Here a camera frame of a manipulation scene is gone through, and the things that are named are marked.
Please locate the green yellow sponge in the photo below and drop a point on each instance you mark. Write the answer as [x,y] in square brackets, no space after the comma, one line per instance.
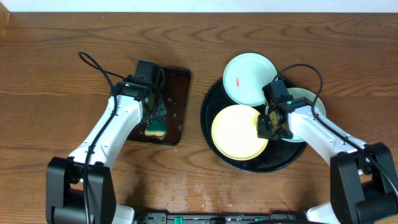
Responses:
[156,128]

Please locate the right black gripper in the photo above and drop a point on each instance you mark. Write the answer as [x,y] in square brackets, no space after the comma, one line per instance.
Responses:
[263,131]

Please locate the round black tray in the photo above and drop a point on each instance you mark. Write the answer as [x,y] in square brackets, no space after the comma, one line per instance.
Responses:
[277,155]

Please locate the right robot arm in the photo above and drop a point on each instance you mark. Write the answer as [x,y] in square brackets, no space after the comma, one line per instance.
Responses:
[363,178]

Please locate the wooden side panel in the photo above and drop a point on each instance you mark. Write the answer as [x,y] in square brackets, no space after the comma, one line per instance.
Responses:
[4,18]

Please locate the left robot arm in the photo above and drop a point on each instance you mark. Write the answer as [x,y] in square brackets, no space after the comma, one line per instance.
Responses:
[79,188]

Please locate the rectangular dark brown tray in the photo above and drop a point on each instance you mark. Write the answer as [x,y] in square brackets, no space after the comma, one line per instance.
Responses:
[174,93]

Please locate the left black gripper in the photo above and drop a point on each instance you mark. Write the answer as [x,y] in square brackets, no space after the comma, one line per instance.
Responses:
[158,112]

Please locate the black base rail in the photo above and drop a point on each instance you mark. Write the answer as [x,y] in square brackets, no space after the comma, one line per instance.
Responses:
[183,218]

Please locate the yellow plate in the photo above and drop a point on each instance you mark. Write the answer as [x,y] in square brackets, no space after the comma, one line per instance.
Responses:
[234,133]

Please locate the pale green plate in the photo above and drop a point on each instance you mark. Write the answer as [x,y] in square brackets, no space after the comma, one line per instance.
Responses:
[245,76]
[296,93]

